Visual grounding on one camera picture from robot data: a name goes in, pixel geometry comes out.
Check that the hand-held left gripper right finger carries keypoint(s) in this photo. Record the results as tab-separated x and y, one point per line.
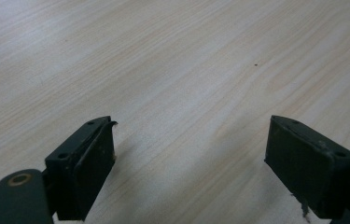
306	168

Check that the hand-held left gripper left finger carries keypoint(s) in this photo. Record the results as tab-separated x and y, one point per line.
82	168

